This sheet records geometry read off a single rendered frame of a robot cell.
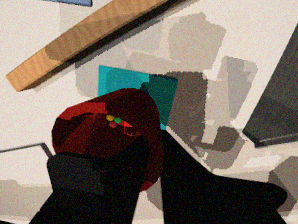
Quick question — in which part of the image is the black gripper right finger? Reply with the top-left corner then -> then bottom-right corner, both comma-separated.
160,129 -> 288,224

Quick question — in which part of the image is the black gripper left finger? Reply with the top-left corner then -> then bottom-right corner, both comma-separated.
47,135 -> 151,224

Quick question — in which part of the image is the tan wooden bar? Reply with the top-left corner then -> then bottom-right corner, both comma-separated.
5,0 -> 184,92

